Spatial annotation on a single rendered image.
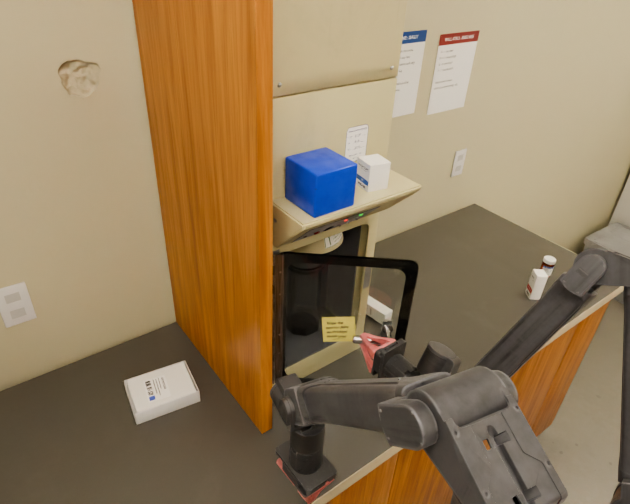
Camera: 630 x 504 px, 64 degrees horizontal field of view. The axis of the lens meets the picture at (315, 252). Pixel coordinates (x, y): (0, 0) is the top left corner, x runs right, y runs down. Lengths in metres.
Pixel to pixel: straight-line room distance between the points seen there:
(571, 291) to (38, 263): 1.16
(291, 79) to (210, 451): 0.84
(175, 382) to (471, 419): 1.00
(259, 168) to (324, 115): 0.23
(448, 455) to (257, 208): 0.56
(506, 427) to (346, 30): 0.75
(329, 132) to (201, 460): 0.78
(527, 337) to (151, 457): 0.85
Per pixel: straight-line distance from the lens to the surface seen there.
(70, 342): 1.55
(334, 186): 0.95
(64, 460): 1.35
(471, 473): 0.45
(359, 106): 1.07
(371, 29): 1.05
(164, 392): 1.36
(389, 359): 1.08
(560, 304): 0.93
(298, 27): 0.94
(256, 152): 0.84
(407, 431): 0.47
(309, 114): 1.00
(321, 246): 1.19
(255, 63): 0.80
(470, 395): 0.47
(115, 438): 1.35
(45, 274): 1.41
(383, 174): 1.07
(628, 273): 0.90
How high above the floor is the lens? 1.98
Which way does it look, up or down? 33 degrees down
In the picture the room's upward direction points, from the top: 3 degrees clockwise
